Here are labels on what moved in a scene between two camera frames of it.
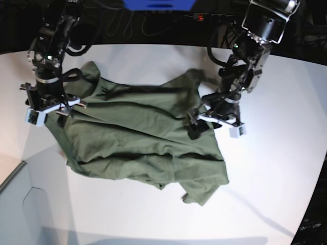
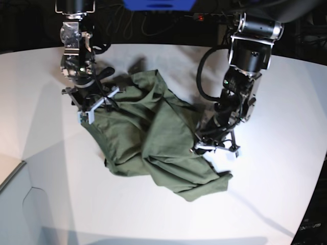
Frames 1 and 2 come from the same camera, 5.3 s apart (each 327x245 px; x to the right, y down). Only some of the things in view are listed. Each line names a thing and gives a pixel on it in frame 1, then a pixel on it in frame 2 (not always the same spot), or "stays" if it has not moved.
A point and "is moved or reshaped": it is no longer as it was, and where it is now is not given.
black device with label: x=312 y=228 stays
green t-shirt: x=142 y=134 is moved or reshaped
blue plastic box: x=160 y=5 stays
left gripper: x=50 y=95 to x=89 y=93
